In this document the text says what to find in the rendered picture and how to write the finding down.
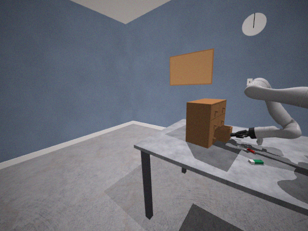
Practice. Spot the green and white eraser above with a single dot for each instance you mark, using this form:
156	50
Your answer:
251	161

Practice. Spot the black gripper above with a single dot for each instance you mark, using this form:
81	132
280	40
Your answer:
244	133

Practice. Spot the brown wooden chest of drawers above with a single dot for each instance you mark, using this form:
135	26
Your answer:
198	117

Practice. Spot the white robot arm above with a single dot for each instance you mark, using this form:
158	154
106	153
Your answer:
260	89

